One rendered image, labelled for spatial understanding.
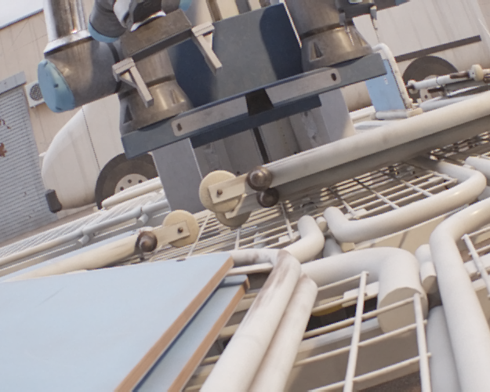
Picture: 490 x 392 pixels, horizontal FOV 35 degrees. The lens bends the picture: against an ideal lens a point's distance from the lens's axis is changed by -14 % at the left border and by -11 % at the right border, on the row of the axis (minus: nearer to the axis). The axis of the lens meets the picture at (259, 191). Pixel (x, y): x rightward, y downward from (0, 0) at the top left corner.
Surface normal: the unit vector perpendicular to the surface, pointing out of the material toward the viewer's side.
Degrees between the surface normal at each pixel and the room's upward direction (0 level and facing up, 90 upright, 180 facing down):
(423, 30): 89
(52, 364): 8
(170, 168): 90
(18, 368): 8
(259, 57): 90
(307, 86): 90
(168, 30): 67
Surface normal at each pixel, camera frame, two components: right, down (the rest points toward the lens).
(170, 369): -0.22, -0.97
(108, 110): 0.11, 0.03
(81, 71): 0.48, 0.04
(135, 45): 0.07, -0.36
